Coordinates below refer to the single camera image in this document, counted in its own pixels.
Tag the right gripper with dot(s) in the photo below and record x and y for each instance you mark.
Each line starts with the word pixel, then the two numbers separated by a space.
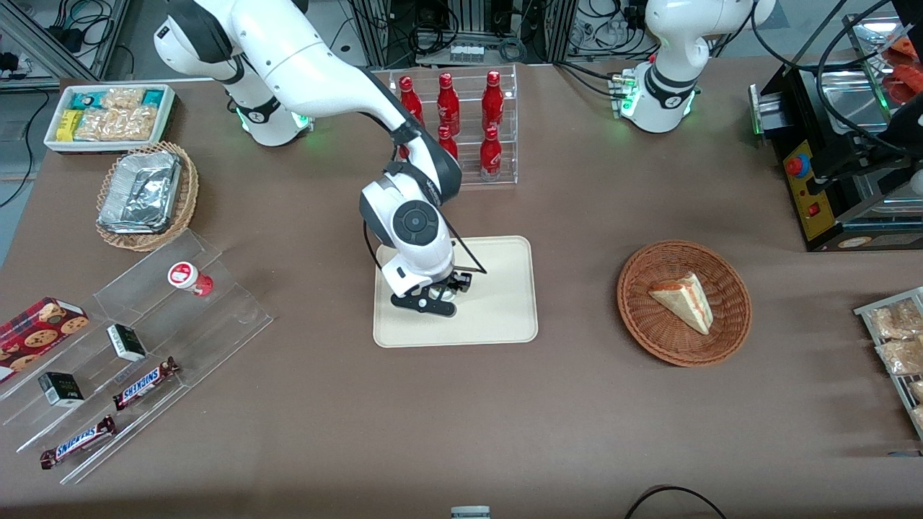
pixel 459 280

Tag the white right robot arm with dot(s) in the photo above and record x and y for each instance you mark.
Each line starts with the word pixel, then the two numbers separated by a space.
pixel 303 65

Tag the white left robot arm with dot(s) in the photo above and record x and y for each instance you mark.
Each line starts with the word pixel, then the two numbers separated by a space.
pixel 667 94

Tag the beige plastic tray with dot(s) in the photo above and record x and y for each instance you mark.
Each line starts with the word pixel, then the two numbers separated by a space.
pixel 497 310

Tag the red gum bottle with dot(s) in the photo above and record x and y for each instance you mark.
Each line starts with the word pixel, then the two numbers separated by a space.
pixel 189 277

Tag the clear acrylic bottle rack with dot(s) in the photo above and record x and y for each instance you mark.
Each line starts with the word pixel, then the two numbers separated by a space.
pixel 508 144

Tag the round brown wicker basket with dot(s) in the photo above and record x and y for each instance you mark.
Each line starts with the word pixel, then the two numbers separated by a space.
pixel 649 331

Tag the small grey device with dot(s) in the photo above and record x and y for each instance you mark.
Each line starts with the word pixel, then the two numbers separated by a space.
pixel 470 512

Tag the clear acrylic tiered stand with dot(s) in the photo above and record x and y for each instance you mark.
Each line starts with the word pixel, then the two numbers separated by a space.
pixel 216 317

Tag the grey power strip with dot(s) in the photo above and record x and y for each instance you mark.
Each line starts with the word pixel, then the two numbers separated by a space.
pixel 466 52

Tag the wrapped triangle sandwich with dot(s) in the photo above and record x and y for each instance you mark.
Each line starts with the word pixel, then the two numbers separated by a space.
pixel 685 299

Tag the wicker basket with foil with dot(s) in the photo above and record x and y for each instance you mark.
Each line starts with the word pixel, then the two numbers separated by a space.
pixel 189 194

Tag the snickers bar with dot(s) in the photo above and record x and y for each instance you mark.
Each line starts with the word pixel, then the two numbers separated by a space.
pixel 146 382
pixel 78 442

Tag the silver foil containers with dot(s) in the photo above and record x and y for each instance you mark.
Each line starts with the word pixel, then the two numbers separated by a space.
pixel 140 191

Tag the small black box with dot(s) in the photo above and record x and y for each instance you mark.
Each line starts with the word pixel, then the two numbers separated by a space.
pixel 60 389
pixel 127 343

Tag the white snack bin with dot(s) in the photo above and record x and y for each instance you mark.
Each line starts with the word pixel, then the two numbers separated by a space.
pixel 167 119

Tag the clear cracker bag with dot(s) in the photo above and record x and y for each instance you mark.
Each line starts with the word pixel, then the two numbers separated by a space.
pixel 119 124

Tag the red emergency stop button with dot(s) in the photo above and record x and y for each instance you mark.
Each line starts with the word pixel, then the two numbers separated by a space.
pixel 797 166

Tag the teal snack packet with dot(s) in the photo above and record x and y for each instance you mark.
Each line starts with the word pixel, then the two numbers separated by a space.
pixel 86 99

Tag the red cookie box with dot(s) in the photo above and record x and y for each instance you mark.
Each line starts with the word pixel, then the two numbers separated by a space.
pixel 40 331

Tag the yellow snack packet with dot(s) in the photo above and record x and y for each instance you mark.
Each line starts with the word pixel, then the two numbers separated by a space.
pixel 68 125

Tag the black sealing machine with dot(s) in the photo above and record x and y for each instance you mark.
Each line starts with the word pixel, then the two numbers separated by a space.
pixel 829 108

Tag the clear snack bag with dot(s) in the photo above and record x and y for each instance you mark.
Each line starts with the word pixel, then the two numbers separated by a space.
pixel 898 321
pixel 901 357

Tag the red packaged food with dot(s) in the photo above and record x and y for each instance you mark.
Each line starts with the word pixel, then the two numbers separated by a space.
pixel 905 83

